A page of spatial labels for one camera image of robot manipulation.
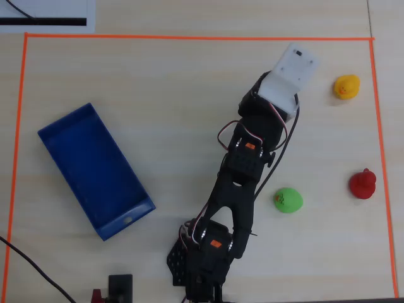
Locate long black cable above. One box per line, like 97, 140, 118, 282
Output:
0, 235, 76, 303

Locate yellow rubber duck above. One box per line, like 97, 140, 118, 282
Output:
333, 74, 361, 101

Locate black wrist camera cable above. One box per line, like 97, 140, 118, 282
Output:
253, 93, 301, 199

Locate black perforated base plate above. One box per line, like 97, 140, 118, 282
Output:
166, 241, 190, 287

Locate blue plastic box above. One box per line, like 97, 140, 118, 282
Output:
37, 102, 157, 242

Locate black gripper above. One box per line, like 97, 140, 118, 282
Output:
238, 71, 273, 117

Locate black camera stand base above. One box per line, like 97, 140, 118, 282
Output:
108, 273, 134, 303

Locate red white servo wires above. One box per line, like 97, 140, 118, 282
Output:
217, 104, 288, 153

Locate white paper with black bar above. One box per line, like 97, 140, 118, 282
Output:
0, 0, 96, 33

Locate thin black cable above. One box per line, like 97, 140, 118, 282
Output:
5, 0, 37, 20

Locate green rubber duck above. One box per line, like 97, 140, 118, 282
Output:
273, 187, 304, 215

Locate orange tape border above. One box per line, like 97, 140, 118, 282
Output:
1, 32, 400, 299

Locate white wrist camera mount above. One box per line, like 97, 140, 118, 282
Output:
258, 42, 320, 122

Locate red rubber duck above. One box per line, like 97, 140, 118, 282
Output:
348, 168, 377, 200

